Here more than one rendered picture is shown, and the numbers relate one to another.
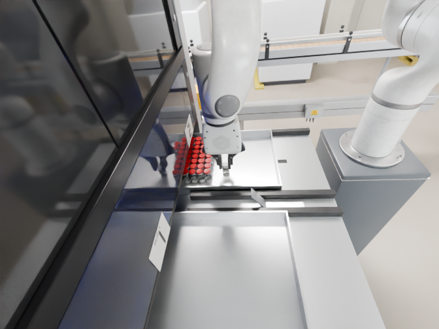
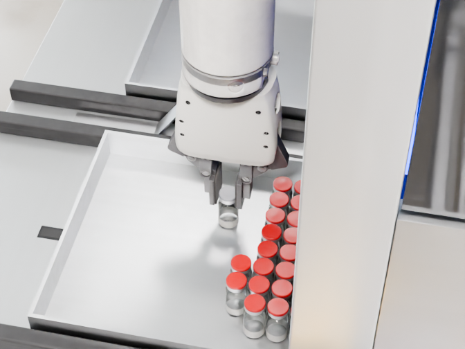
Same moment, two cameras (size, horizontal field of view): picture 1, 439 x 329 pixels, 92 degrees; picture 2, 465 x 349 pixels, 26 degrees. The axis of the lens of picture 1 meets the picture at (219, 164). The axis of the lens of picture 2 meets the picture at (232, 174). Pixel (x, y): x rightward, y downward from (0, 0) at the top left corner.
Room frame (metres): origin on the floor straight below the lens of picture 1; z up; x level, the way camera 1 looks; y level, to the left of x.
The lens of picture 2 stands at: (1.16, 0.02, 1.72)
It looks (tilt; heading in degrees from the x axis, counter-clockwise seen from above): 47 degrees down; 183
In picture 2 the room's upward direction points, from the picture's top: straight up
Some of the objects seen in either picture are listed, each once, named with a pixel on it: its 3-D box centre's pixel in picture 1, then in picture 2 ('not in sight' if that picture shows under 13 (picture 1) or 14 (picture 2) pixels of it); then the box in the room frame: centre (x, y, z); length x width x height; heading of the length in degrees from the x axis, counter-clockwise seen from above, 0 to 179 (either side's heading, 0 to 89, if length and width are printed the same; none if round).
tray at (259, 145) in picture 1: (223, 159); (228, 251); (0.51, -0.01, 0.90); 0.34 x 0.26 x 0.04; 81
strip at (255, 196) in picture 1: (277, 198); (129, 111); (0.32, -0.14, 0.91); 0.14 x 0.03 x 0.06; 82
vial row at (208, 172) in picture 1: (210, 158); (268, 253); (0.52, 0.03, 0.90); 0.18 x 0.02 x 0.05; 171
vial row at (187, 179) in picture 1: (190, 158); not in sight; (0.53, 0.09, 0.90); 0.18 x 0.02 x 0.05; 171
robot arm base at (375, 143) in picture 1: (381, 125); not in sight; (0.51, -0.52, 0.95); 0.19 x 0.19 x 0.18
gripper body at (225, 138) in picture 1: (221, 132); (228, 109); (0.46, -0.02, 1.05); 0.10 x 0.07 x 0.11; 81
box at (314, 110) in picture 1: (313, 111); not in sight; (1.30, -0.73, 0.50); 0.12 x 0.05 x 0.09; 81
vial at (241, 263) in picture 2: not in sight; (241, 275); (0.55, 0.00, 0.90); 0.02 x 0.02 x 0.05
